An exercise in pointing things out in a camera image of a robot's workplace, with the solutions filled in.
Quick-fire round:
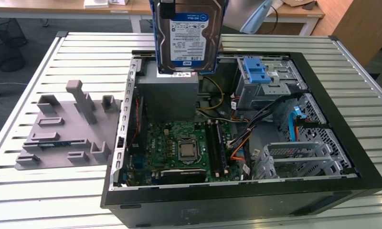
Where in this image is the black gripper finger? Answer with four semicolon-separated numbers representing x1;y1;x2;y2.
162;1;177;19

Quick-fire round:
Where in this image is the hard disk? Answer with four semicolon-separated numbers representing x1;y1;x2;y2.
150;0;232;75

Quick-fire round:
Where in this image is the plain white box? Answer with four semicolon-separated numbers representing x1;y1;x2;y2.
83;0;111;9

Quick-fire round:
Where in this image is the light wooden desk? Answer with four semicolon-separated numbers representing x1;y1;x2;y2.
130;0;327;36
0;0;145;34

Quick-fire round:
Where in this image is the blue plastic drive latch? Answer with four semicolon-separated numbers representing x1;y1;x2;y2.
242;57;273;84

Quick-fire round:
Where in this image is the grey power supply unit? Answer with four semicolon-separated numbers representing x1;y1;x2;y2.
137;61;201;122

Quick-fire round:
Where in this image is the brown cardboard box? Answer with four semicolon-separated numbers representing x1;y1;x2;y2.
283;0;316;10

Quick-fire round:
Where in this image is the metal optical drive cage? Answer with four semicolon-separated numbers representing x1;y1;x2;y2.
234;57;309;112

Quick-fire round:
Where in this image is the green motherboard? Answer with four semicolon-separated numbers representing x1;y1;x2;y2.
127;120;244;187

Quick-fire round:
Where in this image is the silver CPU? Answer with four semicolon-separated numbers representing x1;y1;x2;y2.
180;142;196;158

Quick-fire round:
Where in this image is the grey parts rack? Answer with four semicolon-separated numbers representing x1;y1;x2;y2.
14;80;123;171

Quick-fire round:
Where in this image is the wooden cabinet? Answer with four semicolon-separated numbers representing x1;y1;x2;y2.
312;0;382;67

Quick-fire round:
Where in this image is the CPU socket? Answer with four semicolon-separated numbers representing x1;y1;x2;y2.
177;136;201;166

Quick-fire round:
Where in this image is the black graphics card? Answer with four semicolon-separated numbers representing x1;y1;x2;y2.
160;168;208;184

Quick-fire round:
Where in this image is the black PC case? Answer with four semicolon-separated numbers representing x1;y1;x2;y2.
101;49;382;229

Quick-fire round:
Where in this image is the yellow wire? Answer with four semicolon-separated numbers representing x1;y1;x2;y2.
196;75;226;112

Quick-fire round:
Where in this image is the black wire bundle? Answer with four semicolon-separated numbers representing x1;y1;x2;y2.
228;93;304;146

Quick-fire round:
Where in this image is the blue data wire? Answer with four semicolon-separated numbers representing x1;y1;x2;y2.
288;106;309;143

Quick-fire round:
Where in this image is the orange wire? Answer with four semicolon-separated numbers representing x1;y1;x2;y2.
230;135;253;165

